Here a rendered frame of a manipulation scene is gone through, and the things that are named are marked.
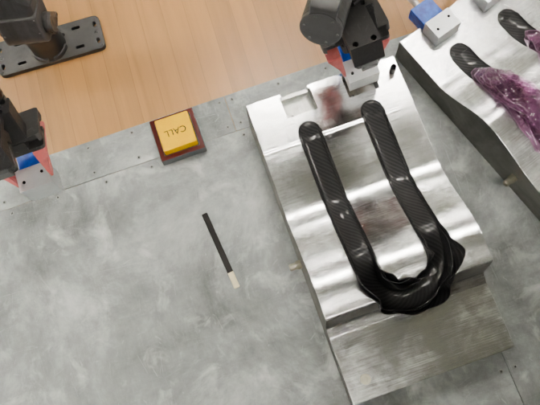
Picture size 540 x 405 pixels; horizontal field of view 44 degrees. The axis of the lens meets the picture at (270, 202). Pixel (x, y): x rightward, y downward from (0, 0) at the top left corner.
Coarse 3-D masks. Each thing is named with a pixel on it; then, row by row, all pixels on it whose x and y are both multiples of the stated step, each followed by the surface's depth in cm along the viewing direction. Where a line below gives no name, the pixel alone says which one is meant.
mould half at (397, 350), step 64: (384, 64) 110; (256, 128) 108; (384, 192) 104; (448, 192) 102; (320, 256) 99; (384, 256) 97; (320, 320) 108; (384, 320) 102; (448, 320) 101; (384, 384) 99
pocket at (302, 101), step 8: (288, 96) 110; (296, 96) 111; (304, 96) 112; (312, 96) 110; (288, 104) 111; (296, 104) 111; (304, 104) 111; (312, 104) 111; (288, 112) 111; (296, 112) 111; (304, 112) 111
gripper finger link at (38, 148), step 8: (40, 128) 97; (24, 144) 93; (32, 144) 95; (40, 144) 94; (16, 152) 93; (24, 152) 94; (32, 152) 94; (40, 152) 95; (40, 160) 96; (48, 160) 101; (48, 168) 99
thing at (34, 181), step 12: (24, 156) 103; (24, 168) 101; (36, 168) 101; (24, 180) 100; (36, 180) 100; (48, 180) 100; (60, 180) 106; (24, 192) 100; (36, 192) 102; (48, 192) 104
